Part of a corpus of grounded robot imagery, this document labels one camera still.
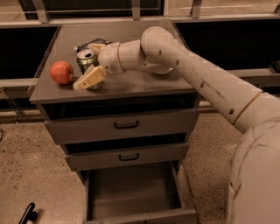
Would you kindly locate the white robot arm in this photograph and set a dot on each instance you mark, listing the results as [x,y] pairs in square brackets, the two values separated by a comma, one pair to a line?
[254,185]

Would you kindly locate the grey open bottom drawer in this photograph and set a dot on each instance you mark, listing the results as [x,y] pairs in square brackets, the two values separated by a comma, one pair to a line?
[137,194]

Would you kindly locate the green soda can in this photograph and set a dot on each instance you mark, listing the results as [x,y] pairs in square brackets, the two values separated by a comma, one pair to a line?
[85,59]

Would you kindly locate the red apple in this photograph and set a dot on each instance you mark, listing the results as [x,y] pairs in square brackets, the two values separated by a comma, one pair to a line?
[62,72]

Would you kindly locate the grey metal drawer cabinet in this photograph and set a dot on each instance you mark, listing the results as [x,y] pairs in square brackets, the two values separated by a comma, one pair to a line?
[136,92]

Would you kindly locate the grey middle drawer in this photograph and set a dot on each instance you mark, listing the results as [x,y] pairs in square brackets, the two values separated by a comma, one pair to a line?
[130,156]

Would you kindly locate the grey top drawer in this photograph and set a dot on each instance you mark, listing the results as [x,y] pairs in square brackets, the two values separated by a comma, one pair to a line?
[110,127]

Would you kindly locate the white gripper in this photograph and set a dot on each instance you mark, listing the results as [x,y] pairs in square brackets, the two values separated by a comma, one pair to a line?
[108,59]

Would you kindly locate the black caster leg left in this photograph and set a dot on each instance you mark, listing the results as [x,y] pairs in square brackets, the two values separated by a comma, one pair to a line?
[29,214]

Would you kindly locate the metal window railing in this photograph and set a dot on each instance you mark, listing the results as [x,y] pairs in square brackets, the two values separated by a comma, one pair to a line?
[140,17]

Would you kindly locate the blue chip bag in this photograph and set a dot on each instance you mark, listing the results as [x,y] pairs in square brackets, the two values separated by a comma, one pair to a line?
[94,41]

